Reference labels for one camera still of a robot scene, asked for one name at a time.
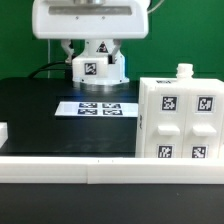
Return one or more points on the white marker base sheet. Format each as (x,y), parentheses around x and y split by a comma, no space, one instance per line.
(97,109)

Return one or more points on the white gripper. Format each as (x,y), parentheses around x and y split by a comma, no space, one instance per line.
(90,19)

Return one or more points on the white cabinet body box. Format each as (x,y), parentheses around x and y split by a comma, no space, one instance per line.
(184,79)

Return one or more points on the small white cabinet top block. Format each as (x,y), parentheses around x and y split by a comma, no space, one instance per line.
(97,70)

